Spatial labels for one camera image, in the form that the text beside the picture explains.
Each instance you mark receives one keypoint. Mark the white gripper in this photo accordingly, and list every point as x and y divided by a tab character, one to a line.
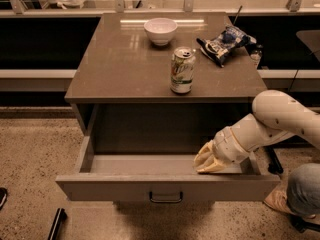
226	146

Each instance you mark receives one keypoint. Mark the grey top drawer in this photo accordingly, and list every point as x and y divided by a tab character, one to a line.
116	187

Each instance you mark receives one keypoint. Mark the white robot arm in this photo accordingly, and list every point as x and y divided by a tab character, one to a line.
275	117

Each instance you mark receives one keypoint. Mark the grey drawer cabinet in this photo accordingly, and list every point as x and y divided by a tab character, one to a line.
121	90

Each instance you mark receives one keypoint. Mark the black stand leg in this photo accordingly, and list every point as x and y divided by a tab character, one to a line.
275	166

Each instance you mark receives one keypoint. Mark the tan shoe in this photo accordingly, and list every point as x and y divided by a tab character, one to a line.
277	200

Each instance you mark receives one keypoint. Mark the person leg in jeans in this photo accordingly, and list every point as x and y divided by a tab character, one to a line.
303	190

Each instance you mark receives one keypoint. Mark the green white soda can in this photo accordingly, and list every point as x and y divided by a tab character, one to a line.
182	69

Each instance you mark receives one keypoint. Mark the plastic water bottle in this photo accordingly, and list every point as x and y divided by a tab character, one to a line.
256	55

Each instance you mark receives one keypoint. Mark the blue white chip bag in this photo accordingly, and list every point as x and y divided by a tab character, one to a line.
219	48

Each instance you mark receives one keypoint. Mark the white ceramic bowl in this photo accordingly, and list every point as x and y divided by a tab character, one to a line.
160	31

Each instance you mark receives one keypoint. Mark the black object lower left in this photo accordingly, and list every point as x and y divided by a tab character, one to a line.
59	219

